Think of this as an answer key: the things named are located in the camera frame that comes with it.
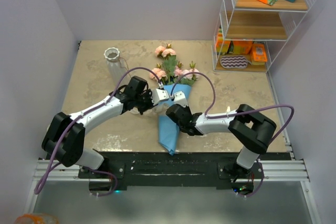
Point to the white wire shelf rack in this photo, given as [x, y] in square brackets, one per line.
[252, 20]

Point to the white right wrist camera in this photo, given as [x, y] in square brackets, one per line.
[180, 98]

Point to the white ribbed ceramic vase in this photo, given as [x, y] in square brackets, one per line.
[116, 65]

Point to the black table front rail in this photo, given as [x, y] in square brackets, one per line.
[180, 170]

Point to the orange packet bottom right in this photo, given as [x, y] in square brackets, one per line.
[258, 54]

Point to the pink flower stem right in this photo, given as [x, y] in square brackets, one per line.
[185, 76]

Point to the cream printed ribbon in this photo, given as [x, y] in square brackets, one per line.
[156, 111]

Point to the pink flower stem tall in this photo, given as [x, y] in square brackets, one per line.
[168, 55]

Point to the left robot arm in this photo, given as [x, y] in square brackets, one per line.
[65, 136]

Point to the peach flower stem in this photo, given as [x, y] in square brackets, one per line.
[160, 73]

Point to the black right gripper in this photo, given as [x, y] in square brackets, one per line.
[187, 108]

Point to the blue wrapping paper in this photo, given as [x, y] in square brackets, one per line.
[168, 130]

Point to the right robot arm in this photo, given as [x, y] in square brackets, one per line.
[252, 129]

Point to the orange plastic object corner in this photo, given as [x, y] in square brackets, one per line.
[36, 219]

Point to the orange box bottom middle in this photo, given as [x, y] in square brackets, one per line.
[240, 47]

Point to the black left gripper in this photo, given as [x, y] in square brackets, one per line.
[147, 93]

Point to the purple striped sleep mask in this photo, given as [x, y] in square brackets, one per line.
[234, 62]

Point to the orange box bottom left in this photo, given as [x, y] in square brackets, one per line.
[222, 46]

